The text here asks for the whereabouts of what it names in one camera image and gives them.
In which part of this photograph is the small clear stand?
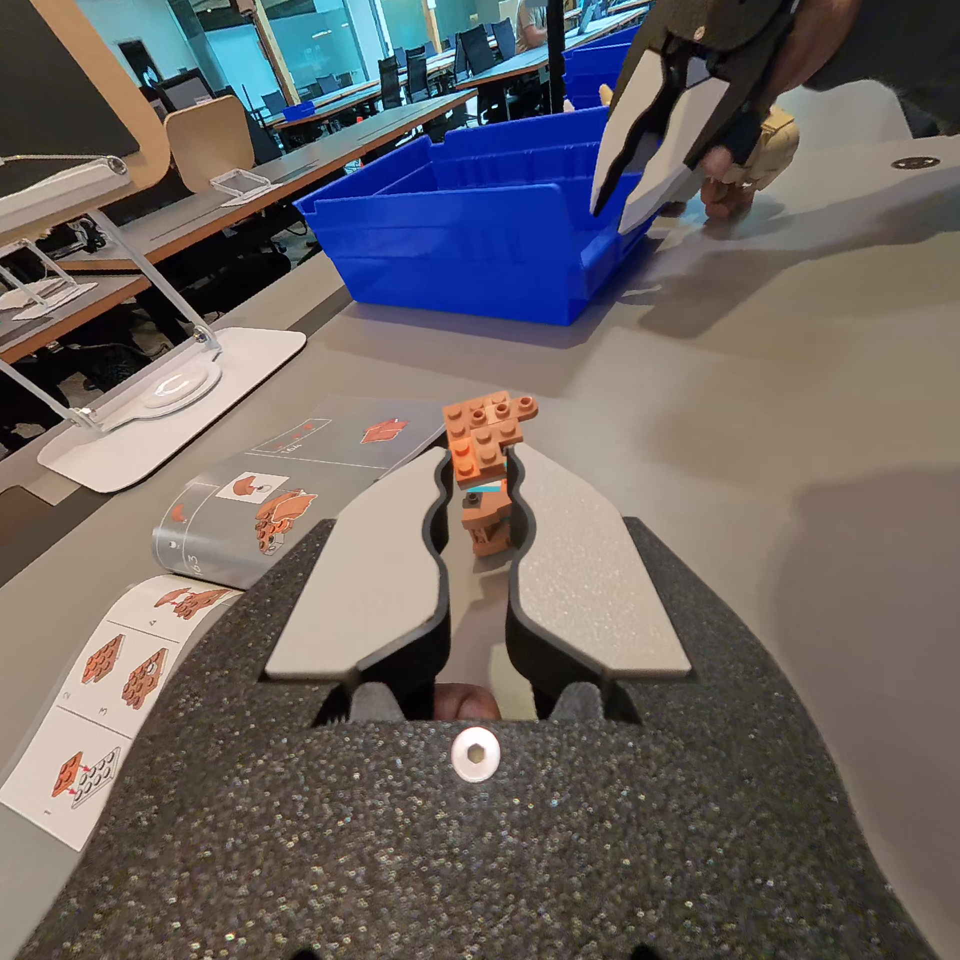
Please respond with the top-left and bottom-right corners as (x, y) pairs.
(210, 171), (273, 206)

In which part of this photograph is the large blue plastic bin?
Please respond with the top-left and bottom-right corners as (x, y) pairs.
(294, 105), (663, 327)

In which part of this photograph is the black pole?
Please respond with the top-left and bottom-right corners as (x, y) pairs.
(545, 0), (566, 117)

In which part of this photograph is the white tablet stand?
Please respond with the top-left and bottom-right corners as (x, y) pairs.
(0, 153), (307, 495)
(0, 240), (99, 322)

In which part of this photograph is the tan toy figure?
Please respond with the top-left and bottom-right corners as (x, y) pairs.
(723, 105), (801, 192)

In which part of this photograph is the light wooden panel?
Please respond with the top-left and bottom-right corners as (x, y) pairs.
(165, 95), (258, 195)

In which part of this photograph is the brick instruction booklet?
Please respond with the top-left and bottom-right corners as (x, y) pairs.
(0, 395), (451, 854)

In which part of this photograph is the person's right forearm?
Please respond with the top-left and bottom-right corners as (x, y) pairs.
(802, 0), (960, 140)

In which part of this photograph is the person's right hand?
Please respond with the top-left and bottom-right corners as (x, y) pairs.
(701, 0), (864, 220)

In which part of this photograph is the row of black office chairs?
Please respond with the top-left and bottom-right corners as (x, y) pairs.
(258, 18), (519, 125)

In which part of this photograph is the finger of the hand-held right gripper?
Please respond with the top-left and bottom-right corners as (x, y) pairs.
(618, 78), (734, 232)
(591, 48), (669, 220)

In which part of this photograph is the multicoloured brick model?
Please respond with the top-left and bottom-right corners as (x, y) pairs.
(457, 468), (520, 558)

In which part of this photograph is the orange brick plate assembly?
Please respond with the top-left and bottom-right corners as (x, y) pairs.
(442, 393), (540, 496)

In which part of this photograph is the long wooden-edged desk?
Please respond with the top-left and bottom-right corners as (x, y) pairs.
(60, 88), (481, 271)

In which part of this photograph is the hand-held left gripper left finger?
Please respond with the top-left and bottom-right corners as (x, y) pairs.
(266, 446), (453, 685)

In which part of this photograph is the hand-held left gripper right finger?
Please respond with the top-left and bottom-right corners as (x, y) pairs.
(506, 442), (693, 684)

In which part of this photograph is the black screen with wooden frame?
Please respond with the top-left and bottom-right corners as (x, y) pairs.
(0, 0), (170, 202)

